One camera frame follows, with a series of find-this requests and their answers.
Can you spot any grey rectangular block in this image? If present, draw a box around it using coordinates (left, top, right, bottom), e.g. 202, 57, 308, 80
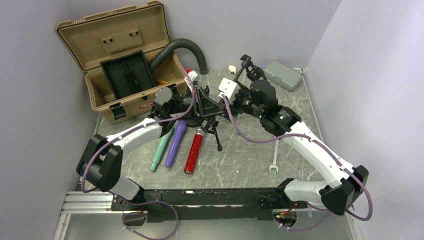
264, 60, 302, 92

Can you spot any black corrugated hose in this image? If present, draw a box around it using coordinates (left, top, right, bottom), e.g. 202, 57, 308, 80
148, 38, 210, 76

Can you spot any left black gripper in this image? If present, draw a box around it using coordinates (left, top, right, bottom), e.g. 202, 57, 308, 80
167, 86, 224, 117

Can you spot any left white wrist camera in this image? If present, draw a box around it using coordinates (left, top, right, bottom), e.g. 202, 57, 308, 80
184, 70, 199, 88

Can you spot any aluminium extrusion frame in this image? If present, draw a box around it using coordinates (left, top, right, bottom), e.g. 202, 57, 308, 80
52, 114, 117, 240

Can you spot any black round-base mic stand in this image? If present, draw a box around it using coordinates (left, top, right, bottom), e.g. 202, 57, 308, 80
184, 85, 210, 128

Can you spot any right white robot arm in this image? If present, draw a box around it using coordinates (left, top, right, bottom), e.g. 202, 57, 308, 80
221, 79, 373, 221

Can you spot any black tripod shock-mount stand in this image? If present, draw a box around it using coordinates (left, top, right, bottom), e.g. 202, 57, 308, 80
233, 54, 267, 83

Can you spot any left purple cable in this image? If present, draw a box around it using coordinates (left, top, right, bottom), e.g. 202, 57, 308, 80
80, 67, 197, 240

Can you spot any tan plastic tool case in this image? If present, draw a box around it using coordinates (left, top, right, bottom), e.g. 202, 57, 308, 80
56, 0, 188, 125

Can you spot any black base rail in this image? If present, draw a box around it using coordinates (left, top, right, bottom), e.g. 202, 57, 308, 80
111, 187, 307, 223

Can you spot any purple microphone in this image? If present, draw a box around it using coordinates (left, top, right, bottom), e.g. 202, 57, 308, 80
165, 120, 187, 168

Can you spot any silver open-end wrench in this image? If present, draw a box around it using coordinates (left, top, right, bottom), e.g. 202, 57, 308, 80
268, 140, 280, 174

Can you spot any mint green microphone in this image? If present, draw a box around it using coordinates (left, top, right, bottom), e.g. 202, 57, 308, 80
150, 128, 174, 172

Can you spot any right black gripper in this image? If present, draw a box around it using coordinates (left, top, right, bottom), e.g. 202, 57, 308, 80
220, 85, 265, 119

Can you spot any black tray in case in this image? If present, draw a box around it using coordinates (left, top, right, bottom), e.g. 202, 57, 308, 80
100, 50, 156, 99

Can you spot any red microphone silver grille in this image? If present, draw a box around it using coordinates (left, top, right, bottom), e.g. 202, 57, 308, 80
184, 128, 205, 175

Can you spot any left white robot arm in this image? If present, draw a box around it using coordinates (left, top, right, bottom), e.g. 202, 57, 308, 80
76, 86, 228, 210

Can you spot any black tripod mic stand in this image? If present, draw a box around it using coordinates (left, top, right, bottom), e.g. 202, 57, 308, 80
201, 116, 223, 152

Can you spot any small white pipe fitting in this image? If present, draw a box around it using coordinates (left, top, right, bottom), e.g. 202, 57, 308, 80
228, 65, 237, 76

